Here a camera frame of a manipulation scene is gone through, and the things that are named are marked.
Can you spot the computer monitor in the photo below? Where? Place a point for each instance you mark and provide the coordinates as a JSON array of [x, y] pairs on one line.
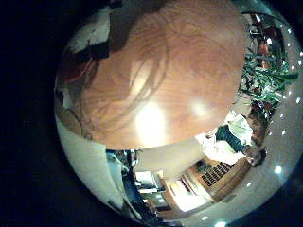
[[148, 181]]

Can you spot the large green leafy plants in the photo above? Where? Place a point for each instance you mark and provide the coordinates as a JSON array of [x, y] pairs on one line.
[[265, 78]]

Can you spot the person in white shirt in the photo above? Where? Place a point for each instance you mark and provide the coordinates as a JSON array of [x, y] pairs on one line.
[[221, 151]]

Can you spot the wooden slatted cabinet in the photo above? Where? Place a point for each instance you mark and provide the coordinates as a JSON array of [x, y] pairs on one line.
[[217, 173]]

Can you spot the small potted plant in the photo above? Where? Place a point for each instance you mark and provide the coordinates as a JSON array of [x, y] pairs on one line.
[[204, 166]]

